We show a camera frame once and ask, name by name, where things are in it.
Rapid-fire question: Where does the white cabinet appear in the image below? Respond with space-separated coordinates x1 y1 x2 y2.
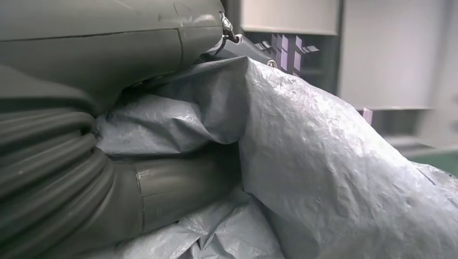
240 0 340 36

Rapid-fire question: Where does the green conveyor belt, aluminium frame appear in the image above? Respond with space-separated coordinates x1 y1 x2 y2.
406 149 458 179

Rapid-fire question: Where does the grey plastic mailer package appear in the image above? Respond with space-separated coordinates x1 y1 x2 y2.
77 56 458 259

